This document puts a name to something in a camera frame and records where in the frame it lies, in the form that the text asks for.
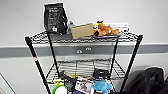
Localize grey bottle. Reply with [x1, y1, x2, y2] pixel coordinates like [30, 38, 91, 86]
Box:
[66, 20, 76, 35]

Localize orange plush toy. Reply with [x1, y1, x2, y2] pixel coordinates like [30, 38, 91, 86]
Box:
[92, 20, 120, 38]

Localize flat black item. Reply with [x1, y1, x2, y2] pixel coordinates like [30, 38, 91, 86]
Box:
[92, 68, 111, 81]

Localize large black printed bag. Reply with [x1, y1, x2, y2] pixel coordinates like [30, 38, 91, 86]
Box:
[43, 2, 70, 36]

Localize blue plush toy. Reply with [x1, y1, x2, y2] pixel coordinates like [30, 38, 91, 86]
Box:
[91, 78, 115, 94]

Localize green and white toy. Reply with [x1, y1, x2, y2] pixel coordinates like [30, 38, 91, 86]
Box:
[51, 79, 70, 94]

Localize black office chair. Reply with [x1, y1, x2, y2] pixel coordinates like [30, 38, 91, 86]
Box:
[121, 66, 168, 94]

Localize wall sockets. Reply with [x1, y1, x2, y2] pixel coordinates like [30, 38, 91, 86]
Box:
[75, 46, 93, 55]

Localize black wire shelf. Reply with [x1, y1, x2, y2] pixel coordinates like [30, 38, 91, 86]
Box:
[24, 29, 145, 94]

